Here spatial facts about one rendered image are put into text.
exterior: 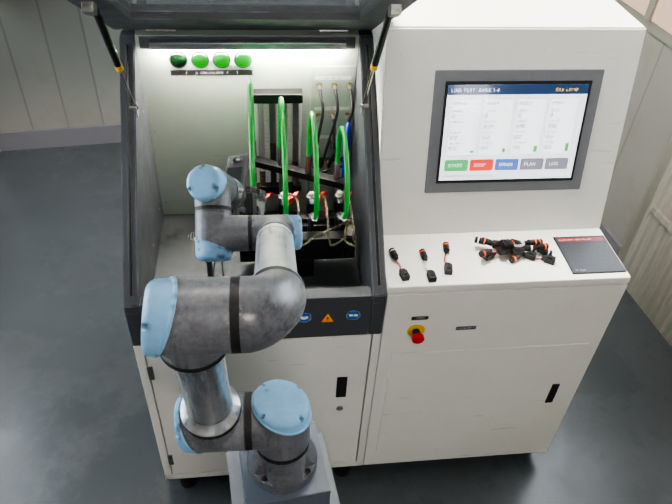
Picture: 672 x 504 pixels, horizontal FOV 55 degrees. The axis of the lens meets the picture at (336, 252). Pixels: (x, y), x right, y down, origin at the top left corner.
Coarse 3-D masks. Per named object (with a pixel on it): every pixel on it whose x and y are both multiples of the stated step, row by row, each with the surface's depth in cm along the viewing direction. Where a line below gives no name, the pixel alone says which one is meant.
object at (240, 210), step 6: (246, 186) 150; (252, 186) 150; (246, 192) 149; (252, 192) 150; (246, 198) 149; (252, 198) 149; (240, 204) 143; (246, 204) 149; (252, 204) 149; (234, 210) 143; (240, 210) 145; (246, 210) 149; (252, 210) 148; (258, 210) 153
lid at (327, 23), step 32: (96, 0) 134; (128, 0) 144; (160, 0) 144; (192, 0) 145; (224, 0) 145; (256, 0) 146; (288, 0) 146; (320, 0) 146; (352, 0) 147; (384, 0) 138; (416, 0) 138; (320, 32) 183
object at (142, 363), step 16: (144, 368) 185; (368, 368) 197; (144, 384) 190; (368, 384) 202; (368, 400) 208; (368, 416) 214; (160, 432) 207; (160, 448) 213; (336, 464) 232; (352, 464) 233; (192, 480) 232
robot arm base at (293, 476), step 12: (312, 444) 140; (252, 456) 137; (264, 456) 132; (300, 456) 134; (312, 456) 139; (252, 468) 137; (264, 468) 135; (276, 468) 133; (288, 468) 134; (300, 468) 135; (312, 468) 139; (264, 480) 137; (276, 480) 135; (288, 480) 135; (300, 480) 136; (276, 492) 137; (288, 492) 137
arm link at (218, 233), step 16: (208, 208) 130; (224, 208) 131; (208, 224) 129; (224, 224) 130; (240, 224) 130; (208, 240) 129; (224, 240) 130; (240, 240) 130; (208, 256) 129; (224, 256) 130
